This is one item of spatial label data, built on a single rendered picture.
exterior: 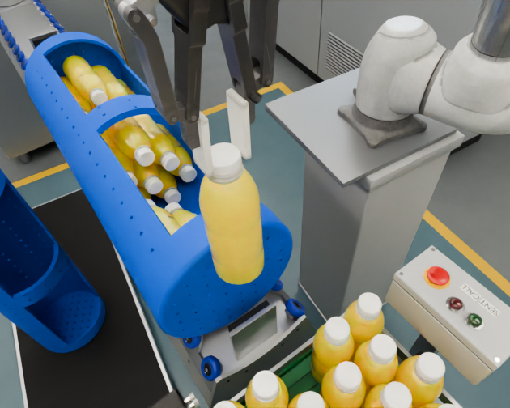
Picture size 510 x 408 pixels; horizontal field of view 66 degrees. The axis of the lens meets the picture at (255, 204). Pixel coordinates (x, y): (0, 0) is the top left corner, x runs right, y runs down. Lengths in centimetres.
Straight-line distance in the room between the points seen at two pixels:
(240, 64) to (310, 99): 88
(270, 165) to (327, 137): 140
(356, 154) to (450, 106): 24
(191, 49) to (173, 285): 39
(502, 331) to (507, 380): 126
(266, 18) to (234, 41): 3
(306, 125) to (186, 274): 64
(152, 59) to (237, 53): 7
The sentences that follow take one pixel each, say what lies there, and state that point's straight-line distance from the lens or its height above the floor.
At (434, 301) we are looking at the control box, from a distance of 74.
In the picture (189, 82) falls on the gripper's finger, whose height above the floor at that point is 155.
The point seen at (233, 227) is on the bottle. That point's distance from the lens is 44.
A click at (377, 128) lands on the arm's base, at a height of 105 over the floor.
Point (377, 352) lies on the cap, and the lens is 67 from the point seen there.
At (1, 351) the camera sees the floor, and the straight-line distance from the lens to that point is 223.
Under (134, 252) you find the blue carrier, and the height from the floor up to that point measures 117.
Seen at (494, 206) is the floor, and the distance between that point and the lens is 251.
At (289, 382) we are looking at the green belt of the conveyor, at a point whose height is 90.
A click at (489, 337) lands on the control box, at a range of 74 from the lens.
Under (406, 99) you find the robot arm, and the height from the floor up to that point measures 116.
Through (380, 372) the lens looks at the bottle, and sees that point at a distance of 70.
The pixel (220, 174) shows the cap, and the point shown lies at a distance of 40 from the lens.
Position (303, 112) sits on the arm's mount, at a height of 102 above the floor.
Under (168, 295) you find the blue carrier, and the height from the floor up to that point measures 118.
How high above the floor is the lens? 172
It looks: 50 degrees down
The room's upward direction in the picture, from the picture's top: 6 degrees counter-clockwise
